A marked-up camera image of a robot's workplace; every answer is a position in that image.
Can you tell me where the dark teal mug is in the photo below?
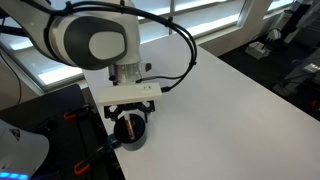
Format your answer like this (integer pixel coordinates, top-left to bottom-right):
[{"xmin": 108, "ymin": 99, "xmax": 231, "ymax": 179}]
[{"xmin": 106, "ymin": 113, "xmax": 148, "ymax": 152}]

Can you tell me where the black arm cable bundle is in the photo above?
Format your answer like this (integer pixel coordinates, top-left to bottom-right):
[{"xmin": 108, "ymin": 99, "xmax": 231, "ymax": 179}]
[{"xmin": 19, "ymin": 0, "xmax": 198, "ymax": 93}]

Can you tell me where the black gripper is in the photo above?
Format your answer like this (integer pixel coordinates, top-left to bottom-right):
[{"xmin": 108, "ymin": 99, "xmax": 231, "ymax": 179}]
[{"xmin": 103, "ymin": 100, "xmax": 157, "ymax": 123}]

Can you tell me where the dark gray cart top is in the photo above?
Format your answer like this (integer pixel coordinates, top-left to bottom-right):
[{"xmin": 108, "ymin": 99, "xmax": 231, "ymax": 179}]
[{"xmin": 0, "ymin": 83, "xmax": 98, "ymax": 180}]

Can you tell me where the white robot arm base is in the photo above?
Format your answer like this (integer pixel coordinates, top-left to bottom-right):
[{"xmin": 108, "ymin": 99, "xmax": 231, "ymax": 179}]
[{"xmin": 0, "ymin": 119, "xmax": 50, "ymax": 180}]

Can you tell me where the window with white frame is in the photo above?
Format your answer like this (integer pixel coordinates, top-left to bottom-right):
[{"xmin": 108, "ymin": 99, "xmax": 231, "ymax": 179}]
[{"xmin": 0, "ymin": 0, "xmax": 301, "ymax": 93}]

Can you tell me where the black pegboard plate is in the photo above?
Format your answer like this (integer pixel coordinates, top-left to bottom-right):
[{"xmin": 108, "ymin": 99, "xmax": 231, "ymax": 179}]
[{"xmin": 29, "ymin": 109, "xmax": 116, "ymax": 180}]

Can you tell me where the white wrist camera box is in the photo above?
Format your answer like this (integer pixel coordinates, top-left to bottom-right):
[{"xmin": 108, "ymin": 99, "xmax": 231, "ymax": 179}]
[{"xmin": 97, "ymin": 83, "xmax": 163, "ymax": 108}]

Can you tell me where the orange-handled black clamp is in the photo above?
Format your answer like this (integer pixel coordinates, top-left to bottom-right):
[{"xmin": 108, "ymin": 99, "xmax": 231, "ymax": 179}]
[
  {"xmin": 63, "ymin": 105, "xmax": 94, "ymax": 122},
  {"xmin": 73, "ymin": 143, "xmax": 113, "ymax": 177}
]

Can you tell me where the thin black cable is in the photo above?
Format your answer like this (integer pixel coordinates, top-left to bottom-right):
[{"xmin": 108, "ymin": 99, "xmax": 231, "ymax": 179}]
[{"xmin": 0, "ymin": 49, "xmax": 23, "ymax": 108}]

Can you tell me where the orange white dry-erase marker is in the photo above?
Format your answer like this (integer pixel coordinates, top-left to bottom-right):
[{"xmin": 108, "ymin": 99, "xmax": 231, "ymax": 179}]
[{"xmin": 123, "ymin": 114, "xmax": 135, "ymax": 140}]

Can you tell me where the white floor box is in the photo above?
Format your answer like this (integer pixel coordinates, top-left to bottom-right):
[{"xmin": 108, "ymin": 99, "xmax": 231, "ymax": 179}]
[{"xmin": 245, "ymin": 40, "xmax": 271, "ymax": 60}]

